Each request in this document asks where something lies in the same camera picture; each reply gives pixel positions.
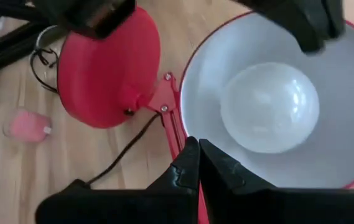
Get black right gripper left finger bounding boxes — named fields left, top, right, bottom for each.
left=35, top=136, right=201, bottom=224

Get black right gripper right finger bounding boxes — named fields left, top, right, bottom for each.
left=198, top=138, right=354, bottom=224

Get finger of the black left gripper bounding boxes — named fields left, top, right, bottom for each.
left=33, top=0, right=137, bottom=40
left=232, top=0, right=346, bottom=54

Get red desk lamp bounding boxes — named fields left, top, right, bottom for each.
left=57, top=4, right=354, bottom=224

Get round metal bowl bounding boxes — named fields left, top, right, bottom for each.
left=35, top=24, right=68, bottom=94

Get pink round object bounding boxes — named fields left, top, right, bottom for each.
left=4, top=108, right=53, bottom=144

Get thin black wire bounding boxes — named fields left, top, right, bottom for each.
left=29, top=48, right=61, bottom=94

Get black lamp power cable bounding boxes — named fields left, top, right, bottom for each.
left=83, top=112, right=162, bottom=187

